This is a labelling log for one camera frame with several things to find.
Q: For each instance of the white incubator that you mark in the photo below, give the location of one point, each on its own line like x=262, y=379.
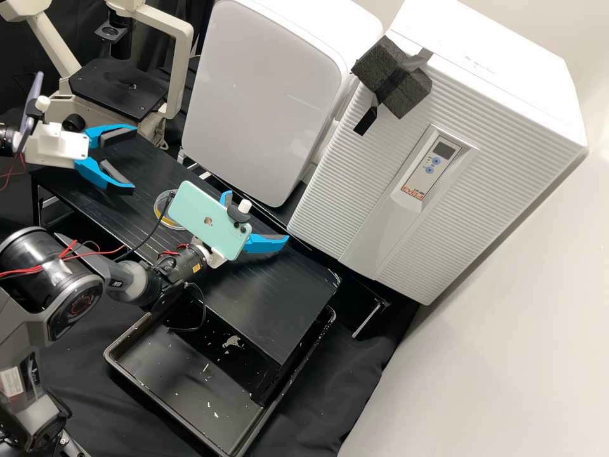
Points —
x=499, y=47

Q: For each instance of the black tray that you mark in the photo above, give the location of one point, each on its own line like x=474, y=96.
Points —
x=190, y=381

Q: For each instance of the black platform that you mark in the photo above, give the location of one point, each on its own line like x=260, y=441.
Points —
x=311, y=246
x=266, y=295

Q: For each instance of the incubator door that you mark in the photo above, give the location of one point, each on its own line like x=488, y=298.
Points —
x=371, y=190

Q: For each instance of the cream microscope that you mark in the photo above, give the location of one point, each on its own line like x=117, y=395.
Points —
x=157, y=28

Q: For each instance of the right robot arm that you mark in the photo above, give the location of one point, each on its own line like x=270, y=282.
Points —
x=62, y=285

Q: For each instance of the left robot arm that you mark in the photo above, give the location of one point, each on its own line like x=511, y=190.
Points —
x=9, y=140

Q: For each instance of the clear petri dish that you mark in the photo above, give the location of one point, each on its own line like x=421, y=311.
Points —
x=164, y=216

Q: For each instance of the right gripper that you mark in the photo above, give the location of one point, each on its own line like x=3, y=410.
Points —
x=215, y=258

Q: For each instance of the white box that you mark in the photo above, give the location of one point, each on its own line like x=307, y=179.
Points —
x=261, y=95

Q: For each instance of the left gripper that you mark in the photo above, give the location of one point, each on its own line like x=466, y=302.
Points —
x=54, y=145

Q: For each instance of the right wrist camera phone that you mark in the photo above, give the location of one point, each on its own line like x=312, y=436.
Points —
x=200, y=214

